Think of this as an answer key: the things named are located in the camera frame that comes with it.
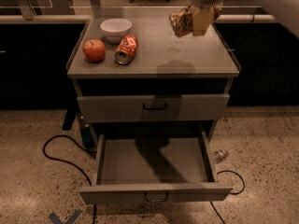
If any orange gold can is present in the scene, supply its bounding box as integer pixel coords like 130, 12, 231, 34
169, 6, 193, 37

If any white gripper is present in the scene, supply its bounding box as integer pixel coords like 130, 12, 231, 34
190, 0, 222, 36

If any blue power adapter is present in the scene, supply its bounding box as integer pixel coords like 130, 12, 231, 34
80, 127, 94, 148

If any red apple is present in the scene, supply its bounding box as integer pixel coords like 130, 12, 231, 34
82, 39, 106, 63

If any grey drawer cabinet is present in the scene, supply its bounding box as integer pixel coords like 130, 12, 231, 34
68, 7, 239, 134

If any closed grey top drawer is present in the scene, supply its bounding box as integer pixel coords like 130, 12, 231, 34
78, 94, 230, 123

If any white bowl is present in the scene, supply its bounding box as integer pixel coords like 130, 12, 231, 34
100, 19, 132, 44

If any open grey middle drawer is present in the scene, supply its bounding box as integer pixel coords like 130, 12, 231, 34
80, 132, 233, 204

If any black cable right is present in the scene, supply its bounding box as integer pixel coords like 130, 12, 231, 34
209, 169, 246, 224

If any red soda can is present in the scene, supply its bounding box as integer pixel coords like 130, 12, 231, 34
115, 35, 138, 65

